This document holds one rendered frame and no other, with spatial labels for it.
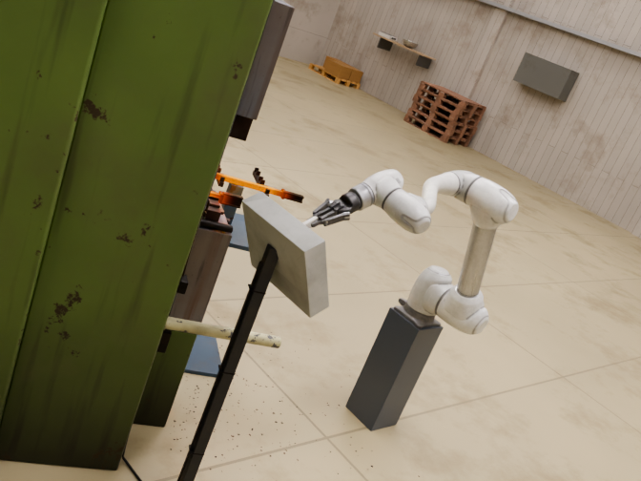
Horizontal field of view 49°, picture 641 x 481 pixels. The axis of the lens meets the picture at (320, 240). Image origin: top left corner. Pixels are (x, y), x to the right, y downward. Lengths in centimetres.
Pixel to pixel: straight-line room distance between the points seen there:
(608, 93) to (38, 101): 1171
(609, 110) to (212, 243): 1092
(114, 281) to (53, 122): 58
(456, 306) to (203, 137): 152
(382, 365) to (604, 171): 981
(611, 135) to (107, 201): 1132
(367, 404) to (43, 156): 212
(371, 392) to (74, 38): 226
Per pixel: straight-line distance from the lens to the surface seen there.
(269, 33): 245
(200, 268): 271
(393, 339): 344
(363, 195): 249
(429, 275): 332
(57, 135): 210
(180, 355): 290
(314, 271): 213
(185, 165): 223
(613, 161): 1290
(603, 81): 1321
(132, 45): 213
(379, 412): 355
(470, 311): 322
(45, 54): 204
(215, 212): 265
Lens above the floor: 188
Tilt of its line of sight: 19 degrees down
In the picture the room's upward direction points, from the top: 22 degrees clockwise
